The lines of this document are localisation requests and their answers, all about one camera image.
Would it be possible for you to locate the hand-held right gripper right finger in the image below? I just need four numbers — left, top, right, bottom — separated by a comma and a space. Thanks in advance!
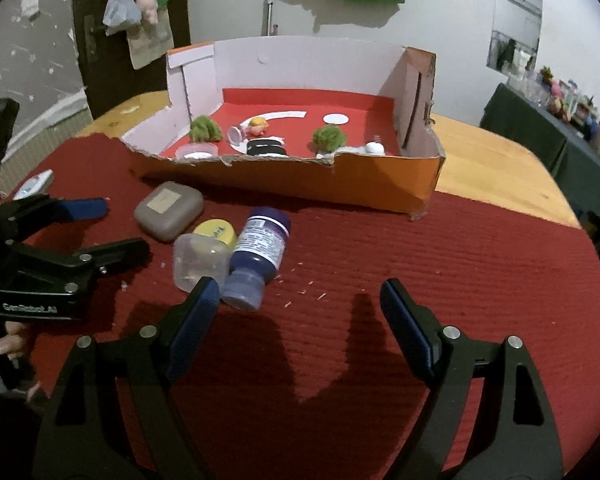
379, 277, 566, 480

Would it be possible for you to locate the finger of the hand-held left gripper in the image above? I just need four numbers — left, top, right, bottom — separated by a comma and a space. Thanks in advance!
5, 239, 151, 295
0, 196, 109, 243

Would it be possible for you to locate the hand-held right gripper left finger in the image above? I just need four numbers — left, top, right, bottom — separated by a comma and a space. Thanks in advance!
32, 276, 221, 480

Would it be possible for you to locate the small clear plastic box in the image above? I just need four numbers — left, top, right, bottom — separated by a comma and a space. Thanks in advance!
172, 232, 232, 293

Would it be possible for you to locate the grey square case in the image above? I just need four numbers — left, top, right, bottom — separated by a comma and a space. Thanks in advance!
134, 182, 204, 244

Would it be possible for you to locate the blue bottle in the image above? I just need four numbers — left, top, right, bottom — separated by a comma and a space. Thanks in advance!
221, 206, 292, 311

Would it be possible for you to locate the yellow round tin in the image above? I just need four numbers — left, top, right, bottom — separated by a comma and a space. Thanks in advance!
193, 219, 237, 248

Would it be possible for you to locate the clear round plastic lid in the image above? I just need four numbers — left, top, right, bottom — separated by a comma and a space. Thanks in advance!
176, 142, 218, 161

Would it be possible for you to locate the dark green fuzzy plush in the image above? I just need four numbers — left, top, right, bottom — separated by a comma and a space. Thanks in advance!
189, 115, 225, 144

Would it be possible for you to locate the orange cardboard box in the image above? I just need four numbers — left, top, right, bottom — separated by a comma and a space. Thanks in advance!
122, 36, 447, 221

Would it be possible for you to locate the blonde doll figurine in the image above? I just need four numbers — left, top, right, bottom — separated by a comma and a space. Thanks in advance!
228, 116, 271, 144

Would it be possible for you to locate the light green fuzzy plush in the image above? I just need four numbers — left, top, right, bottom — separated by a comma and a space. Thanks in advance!
312, 125, 347, 154

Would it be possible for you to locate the person's left hand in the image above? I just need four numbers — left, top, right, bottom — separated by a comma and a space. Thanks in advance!
0, 322, 31, 361

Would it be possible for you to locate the red knitted mat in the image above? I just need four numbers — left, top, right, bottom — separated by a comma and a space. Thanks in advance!
0, 132, 600, 480

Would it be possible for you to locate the dark brown door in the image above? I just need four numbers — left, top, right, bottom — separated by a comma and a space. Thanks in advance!
71, 0, 193, 121

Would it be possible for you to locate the clear plastic bag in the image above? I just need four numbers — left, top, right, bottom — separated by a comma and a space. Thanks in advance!
102, 0, 143, 36

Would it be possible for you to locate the pink plush toy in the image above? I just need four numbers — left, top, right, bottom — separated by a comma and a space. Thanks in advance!
137, 0, 160, 26

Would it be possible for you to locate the red paper liner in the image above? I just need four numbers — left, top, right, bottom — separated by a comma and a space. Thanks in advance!
157, 88, 401, 161

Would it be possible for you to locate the dark green covered table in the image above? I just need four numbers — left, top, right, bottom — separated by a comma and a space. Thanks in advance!
480, 82, 600, 221

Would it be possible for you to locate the small pink plush figure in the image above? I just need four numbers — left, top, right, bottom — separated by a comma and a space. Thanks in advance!
550, 80, 569, 111

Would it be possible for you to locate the door handle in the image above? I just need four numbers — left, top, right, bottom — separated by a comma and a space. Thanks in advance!
82, 14, 103, 63

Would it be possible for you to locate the wall mirror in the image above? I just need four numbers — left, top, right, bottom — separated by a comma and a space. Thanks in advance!
485, 0, 543, 76

